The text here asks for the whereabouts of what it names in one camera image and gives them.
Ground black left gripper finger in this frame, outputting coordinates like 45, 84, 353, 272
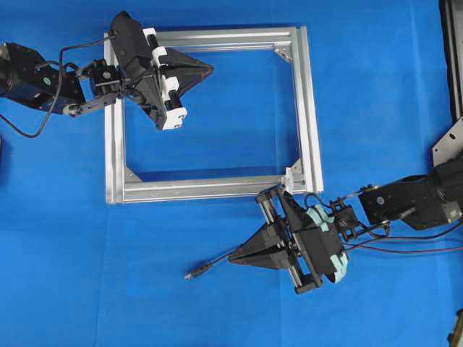
166, 48, 213, 71
166, 67, 213, 98

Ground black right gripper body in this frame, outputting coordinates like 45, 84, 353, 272
255, 186, 323, 294

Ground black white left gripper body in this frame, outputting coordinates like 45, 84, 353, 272
136, 28, 187, 130

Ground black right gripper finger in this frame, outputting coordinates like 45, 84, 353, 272
231, 249, 293, 270
228, 220, 289, 262

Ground black wire with plug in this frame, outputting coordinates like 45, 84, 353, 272
184, 252, 236, 280

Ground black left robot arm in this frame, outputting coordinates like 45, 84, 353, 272
1, 29, 214, 131

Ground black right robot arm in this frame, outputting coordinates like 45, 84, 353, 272
228, 154, 462, 294

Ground white zip tie loop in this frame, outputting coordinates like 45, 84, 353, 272
281, 167, 294, 194

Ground yellowish object at bottom right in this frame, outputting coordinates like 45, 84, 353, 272
447, 308, 463, 347

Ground square aluminium extrusion frame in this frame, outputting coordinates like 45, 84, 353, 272
104, 26, 324, 204

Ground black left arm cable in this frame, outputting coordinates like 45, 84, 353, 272
0, 34, 120, 138

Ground red black right arm cables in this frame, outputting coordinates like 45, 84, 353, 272
339, 220, 463, 254

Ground black metal stand with bracket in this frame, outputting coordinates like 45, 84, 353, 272
431, 0, 462, 166

